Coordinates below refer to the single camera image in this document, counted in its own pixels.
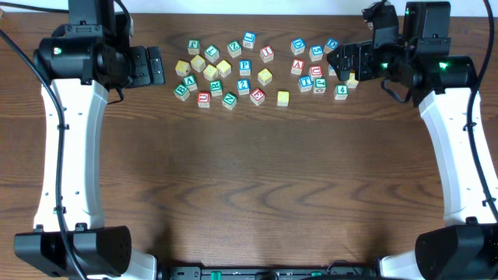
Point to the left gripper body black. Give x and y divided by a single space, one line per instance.
138 75

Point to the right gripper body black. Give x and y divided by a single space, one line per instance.
371 63

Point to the red A block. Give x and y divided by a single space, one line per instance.
297 66

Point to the red I block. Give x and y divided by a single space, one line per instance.
267 54

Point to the blue 2 block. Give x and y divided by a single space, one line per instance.
243 86

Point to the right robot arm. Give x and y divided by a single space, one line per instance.
414 51

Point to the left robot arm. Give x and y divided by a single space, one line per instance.
78 66

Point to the yellow G block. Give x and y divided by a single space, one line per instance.
352 82

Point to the blue L block right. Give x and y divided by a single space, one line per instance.
331 71

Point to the blue l block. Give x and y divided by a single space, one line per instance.
249 40
331 71

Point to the blue D block right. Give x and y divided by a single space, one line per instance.
330 45

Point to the blue d block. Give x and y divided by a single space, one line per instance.
298 46
330 45

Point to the yellow K block left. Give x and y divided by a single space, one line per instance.
182 68

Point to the green 4 block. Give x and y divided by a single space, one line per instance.
341 92

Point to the green B block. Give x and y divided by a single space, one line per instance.
181 92

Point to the green A block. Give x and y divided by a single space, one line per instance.
190 82

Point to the blue 5 block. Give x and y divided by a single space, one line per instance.
316 53

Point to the red U block right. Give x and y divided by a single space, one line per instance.
315 72

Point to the red u block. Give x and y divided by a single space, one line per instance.
315 72
204 99

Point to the green J block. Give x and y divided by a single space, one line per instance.
319 86

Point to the yellow C block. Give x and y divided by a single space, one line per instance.
198 63

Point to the blue T block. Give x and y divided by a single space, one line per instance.
305 83

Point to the yellow S block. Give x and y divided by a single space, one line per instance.
210 72

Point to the red U block left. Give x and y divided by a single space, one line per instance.
204 99

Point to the green 7 block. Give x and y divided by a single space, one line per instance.
212 53

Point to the green R block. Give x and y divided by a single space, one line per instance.
216 88

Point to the yellow block plain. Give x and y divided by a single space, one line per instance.
224 68

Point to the green N block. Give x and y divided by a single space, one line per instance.
229 101

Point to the yellow block lower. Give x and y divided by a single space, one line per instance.
283 98

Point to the green Z block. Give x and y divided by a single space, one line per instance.
234 48

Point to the blue P block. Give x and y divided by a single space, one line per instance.
245 67

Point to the yellow O block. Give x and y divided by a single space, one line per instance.
265 76

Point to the blue L block top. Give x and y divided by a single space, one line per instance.
249 40

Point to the red E block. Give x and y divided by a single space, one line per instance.
257 96

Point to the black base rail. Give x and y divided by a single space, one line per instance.
337 270

